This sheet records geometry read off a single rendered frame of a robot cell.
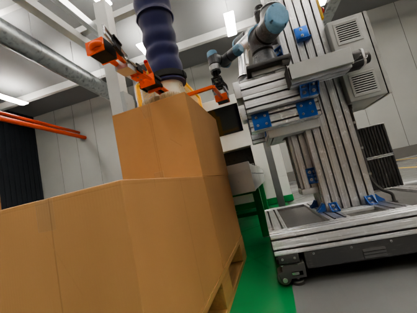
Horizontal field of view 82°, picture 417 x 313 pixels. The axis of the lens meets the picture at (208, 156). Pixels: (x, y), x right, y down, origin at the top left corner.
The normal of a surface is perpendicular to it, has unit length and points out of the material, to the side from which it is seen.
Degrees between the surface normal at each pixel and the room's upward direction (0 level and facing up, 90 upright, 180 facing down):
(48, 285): 90
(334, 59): 90
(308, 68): 90
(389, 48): 90
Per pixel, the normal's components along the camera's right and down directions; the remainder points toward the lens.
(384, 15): -0.20, -0.08
